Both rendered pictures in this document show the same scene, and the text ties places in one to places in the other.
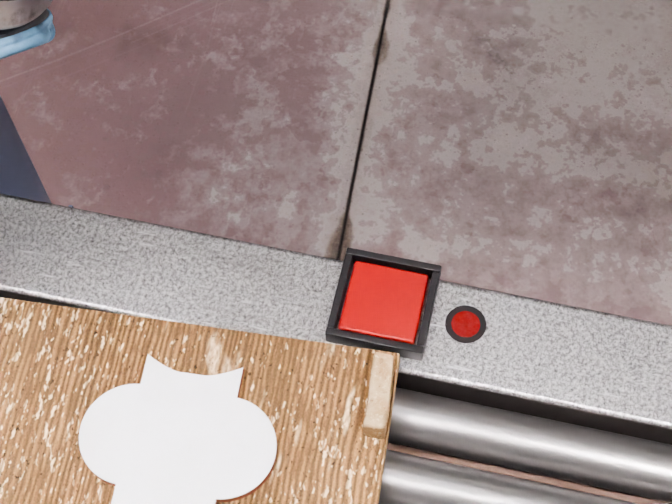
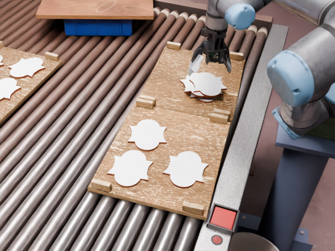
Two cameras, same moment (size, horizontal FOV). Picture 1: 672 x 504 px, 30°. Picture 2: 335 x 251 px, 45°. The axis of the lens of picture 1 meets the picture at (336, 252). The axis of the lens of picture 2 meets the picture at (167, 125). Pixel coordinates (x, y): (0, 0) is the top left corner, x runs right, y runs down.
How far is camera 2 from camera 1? 74 cm
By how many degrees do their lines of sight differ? 54
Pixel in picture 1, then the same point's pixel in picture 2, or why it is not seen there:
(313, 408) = (192, 196)
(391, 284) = (228, 219)
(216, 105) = not seen: outside the picture
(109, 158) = not seen: outside the picture
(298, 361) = (205, 194)
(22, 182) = (293, 195)
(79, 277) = (233, 158)
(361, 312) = (220, 211)
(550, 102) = not seen: outside the picture
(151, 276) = (233, 171)
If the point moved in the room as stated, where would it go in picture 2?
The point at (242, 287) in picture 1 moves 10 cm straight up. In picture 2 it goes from (229, 189) to (234, 167)
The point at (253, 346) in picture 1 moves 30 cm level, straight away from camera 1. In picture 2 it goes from (210, 186) to (308, 178)
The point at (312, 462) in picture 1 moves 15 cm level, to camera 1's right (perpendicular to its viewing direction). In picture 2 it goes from (177, 194) to (175, 241)
